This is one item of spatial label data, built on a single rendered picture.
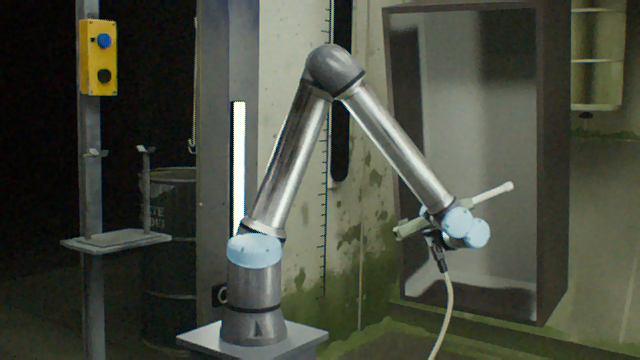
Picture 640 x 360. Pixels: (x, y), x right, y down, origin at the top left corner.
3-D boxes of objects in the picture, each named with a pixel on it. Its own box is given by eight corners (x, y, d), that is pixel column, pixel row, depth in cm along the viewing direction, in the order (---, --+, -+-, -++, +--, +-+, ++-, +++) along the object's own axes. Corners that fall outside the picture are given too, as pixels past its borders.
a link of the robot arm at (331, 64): (338, 32, 185) (485, 223, 197) (332, 35, 198) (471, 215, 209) (304, 59, 185) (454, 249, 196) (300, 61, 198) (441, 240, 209)
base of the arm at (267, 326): (256, 352, 182) (256, 315, 181) (205, 335, 193) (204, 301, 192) (301, 333, 197) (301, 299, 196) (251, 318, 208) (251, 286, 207)
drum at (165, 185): (124, 329, 381) (121, 169, 370) (219, 312, 413) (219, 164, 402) (165, 365, 333) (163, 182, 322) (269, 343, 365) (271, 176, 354)
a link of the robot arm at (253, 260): (225, 309, 185) (225, 244, 183) (226, 290, 202) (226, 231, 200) (282, 308, 187) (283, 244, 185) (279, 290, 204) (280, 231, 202)
